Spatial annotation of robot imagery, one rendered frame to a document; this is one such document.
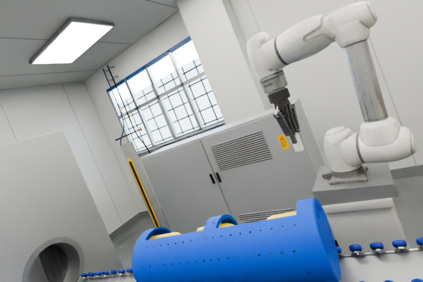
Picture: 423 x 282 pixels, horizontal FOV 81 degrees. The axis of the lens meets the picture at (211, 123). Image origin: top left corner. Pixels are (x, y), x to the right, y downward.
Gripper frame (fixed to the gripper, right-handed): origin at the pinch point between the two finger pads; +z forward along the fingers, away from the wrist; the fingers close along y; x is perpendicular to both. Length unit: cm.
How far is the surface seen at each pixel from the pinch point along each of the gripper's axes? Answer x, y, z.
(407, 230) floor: -25, -164, 145
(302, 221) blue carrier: -2.3, 11.1, 25.1
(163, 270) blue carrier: -59, 40, 34
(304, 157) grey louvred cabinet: -74, -127, 50
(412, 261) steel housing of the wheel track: 19, -12, 53
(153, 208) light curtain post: -107, 12, 22
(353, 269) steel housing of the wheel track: 1, -3, 53
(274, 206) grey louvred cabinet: -120, -115, 95
